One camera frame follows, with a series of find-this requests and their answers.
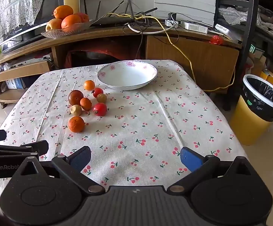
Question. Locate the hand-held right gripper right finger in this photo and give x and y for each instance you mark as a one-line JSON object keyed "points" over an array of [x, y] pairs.
{"points": [[191, 159]]}

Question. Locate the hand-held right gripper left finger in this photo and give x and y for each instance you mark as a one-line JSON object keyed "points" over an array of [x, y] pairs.
{"points": [[81, 158]]}

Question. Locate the large orange mandarin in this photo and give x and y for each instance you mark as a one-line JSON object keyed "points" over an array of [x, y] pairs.
{"points": [[76, 124]]}

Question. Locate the small brown-yellow fruit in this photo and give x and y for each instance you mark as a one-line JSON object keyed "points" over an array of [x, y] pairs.
{"points": [[102, 98], [76, 110]]}

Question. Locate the small orange mandarin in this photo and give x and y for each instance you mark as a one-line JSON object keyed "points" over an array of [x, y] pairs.
{"points": [[86, 103], [89, 85]]}

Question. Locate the dark red tomato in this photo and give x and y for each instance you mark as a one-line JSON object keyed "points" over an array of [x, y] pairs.
{"points": [[75, 97]]}

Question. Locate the small red tomato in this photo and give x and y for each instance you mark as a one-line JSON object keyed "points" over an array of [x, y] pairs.
{"points": [[98, 92]]}

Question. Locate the white floral bowl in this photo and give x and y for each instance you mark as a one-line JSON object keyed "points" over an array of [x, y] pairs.
{"points": [[127, 75]]}

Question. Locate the blue and white box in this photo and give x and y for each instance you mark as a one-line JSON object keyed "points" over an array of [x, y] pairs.
{"points": [[14, 83]]}

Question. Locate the cherry-printed tablecloth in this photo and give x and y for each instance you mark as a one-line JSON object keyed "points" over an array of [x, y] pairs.
{"points": [[138, 122]]}

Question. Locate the yellow trash bin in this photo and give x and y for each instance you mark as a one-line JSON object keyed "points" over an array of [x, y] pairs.
{"points": [[251, 122]]}

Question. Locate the silver set-top box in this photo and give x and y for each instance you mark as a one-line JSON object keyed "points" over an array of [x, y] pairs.
{"points": [[23, 64]]}

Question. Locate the wooden television cabinet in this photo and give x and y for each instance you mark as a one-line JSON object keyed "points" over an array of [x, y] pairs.
{"points": [[197, 58]]}

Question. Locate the red plastic bag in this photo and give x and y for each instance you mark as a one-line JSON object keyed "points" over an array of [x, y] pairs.
{"points": [[91, 51]]}

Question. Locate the glass fruit plate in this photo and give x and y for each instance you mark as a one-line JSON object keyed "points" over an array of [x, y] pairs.
{"points": [[56, 33]]}

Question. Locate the small red ornament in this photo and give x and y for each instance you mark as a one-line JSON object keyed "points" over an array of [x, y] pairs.
{"points": [[216, 40]]}

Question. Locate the yellow apple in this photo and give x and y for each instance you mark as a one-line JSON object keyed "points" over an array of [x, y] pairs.
{"points": [[54, 25]]}

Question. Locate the green and white box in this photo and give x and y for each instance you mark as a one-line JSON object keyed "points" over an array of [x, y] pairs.
{"points": [[256, 50]]}

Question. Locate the white lace cloth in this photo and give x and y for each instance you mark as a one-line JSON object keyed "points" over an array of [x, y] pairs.
{"points": [[11, 9]]}

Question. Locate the white rectangular device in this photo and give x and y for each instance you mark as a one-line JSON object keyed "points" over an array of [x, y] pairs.
{"points": [[194, 27]]}

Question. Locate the white vented modem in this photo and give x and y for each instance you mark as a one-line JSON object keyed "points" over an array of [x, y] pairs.
{"points": [[224, 31]]}

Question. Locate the large orange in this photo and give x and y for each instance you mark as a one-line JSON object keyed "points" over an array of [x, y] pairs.
{"points": [[63, 11], [71, 23]]}

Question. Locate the white power strip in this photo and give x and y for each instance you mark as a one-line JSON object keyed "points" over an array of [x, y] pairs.
{"points": [[171, 23]]}

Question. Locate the red apple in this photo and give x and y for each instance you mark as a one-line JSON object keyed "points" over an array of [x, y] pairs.
{"points": [[84, 17]]}

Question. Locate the black router with antennas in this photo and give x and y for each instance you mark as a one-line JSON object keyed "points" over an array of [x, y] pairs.
{"points": [[117, 20]]}

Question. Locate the black plug adapter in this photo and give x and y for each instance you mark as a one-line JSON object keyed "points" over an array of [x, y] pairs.
{"points": [[171, 16]]}

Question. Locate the black flat television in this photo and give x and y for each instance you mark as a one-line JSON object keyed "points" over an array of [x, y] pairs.
{"points": [[54, 2]]}

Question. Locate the clear bubble wrap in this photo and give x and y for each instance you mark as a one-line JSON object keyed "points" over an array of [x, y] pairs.
{"points": [[234, 14]]}

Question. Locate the black metal shelf rack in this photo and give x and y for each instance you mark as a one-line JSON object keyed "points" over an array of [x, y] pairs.
{"points": [[249, 16]]}

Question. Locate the stack of white foam boards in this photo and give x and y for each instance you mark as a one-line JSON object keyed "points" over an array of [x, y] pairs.
{"points": [[186, 0]]}

